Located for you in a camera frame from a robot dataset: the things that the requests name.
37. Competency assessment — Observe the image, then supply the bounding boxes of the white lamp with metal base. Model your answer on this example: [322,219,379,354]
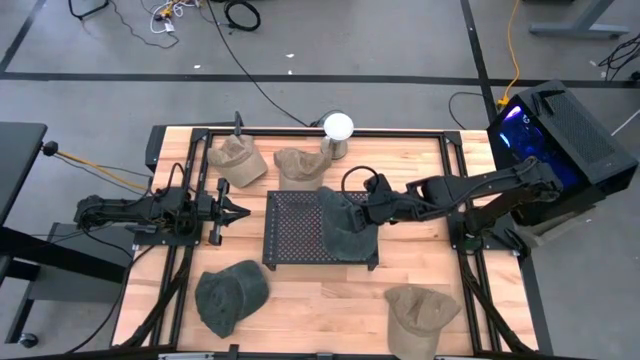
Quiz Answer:
[319,112,356,161]

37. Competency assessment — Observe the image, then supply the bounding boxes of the grey desk foot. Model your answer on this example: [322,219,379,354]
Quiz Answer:
[528,0,631,40]

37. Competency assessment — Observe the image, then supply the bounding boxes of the long black floor cable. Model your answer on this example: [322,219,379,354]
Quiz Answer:
[207,0,309,127]

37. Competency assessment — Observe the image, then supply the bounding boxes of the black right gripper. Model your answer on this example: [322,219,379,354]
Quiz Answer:
[352,174,401,235]

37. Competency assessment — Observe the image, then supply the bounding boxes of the black cable tangle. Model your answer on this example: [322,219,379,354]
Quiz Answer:
[598,33,640,81]

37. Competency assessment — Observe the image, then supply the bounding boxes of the yellow cable with black knob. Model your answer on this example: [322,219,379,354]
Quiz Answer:
[42,141,147,192]

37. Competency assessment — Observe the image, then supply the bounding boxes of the black sleeved cable bundle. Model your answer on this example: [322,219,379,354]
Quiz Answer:
[457,249,536,356]
[119,244,196,351]

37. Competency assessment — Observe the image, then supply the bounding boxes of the black perforated metal rack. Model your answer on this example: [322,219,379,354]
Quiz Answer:
[261,189,380,272]

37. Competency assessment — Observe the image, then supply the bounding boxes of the black desk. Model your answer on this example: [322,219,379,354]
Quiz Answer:
[0,122,126,346]

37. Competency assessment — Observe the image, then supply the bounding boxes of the coiled black cable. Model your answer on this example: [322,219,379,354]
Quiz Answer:
[223,0,262,32]

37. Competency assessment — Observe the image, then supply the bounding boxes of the black computer case blue light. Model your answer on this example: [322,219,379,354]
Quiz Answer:
[486,79,640,211]

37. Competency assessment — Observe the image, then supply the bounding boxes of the black aluminium table frame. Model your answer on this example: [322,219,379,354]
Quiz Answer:
[110,127,541,360]

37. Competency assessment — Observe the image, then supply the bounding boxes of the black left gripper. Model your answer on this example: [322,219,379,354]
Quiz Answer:
[198,178,251,246]

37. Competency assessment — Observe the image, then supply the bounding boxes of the white cables with power strip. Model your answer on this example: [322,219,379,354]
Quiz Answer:
[149,0,201,35]

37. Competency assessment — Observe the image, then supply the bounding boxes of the tan baseball cap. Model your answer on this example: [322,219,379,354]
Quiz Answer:
[207,133,269,189]
[383,285,462,360]
[273,146,334,192]

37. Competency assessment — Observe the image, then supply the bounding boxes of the dark green baseball cap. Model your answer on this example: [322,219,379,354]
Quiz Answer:
[317,186,380,263]
[194,259,272,340]

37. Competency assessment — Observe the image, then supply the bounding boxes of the yellow floor cable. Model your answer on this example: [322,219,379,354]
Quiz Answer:
[497,0,522,109]

